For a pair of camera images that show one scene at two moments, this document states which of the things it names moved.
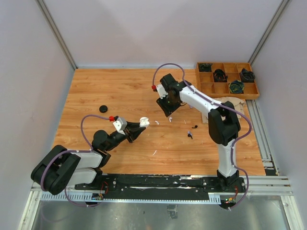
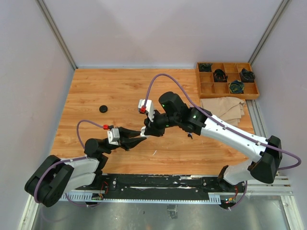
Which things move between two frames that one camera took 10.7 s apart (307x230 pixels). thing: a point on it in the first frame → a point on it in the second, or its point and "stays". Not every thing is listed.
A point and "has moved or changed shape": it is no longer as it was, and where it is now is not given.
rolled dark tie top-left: x=205 y=67 stays
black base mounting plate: x=141 y=187 stays
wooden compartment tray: x=227 y=80 stays
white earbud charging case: x=144 y=122 has moved or changed shape
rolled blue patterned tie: x=236 y=86 stays
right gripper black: x=167 y=109 → x=151 y=128
